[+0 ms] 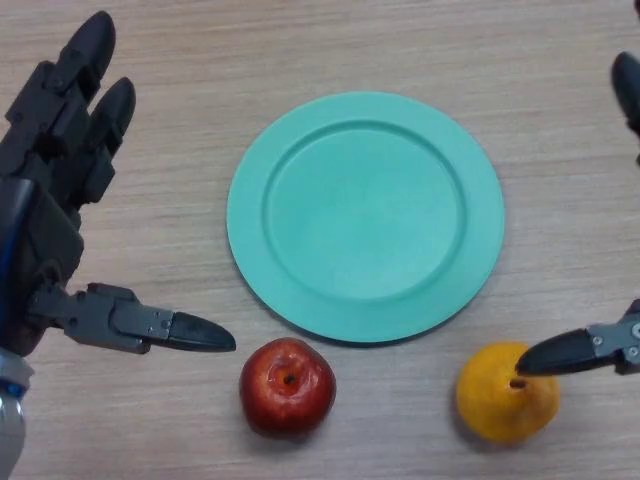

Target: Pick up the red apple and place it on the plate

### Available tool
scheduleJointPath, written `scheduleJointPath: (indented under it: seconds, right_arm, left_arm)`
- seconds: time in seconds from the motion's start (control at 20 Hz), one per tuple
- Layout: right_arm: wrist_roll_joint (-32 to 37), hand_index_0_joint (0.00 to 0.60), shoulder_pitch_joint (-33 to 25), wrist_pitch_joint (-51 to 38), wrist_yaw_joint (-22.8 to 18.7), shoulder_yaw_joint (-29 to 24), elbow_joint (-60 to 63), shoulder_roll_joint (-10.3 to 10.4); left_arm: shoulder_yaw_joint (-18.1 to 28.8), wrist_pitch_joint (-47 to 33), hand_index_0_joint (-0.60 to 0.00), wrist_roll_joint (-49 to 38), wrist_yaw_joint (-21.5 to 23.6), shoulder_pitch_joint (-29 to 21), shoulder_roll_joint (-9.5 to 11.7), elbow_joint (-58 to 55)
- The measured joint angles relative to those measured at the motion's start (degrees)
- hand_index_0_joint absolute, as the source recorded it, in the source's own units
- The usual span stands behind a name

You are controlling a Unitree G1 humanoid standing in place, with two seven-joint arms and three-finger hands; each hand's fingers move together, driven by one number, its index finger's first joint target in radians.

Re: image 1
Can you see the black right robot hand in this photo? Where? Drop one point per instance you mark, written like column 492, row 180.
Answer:
column 560, row 352

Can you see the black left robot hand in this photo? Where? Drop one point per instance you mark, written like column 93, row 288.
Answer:
column 47, row 235

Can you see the red apple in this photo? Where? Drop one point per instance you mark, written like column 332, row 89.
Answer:
column 287, row 390

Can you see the green round plate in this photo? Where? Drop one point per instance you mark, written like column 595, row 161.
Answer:
column 365, row 220

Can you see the yellow pear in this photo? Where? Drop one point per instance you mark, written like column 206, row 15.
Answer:
column 500, row 405

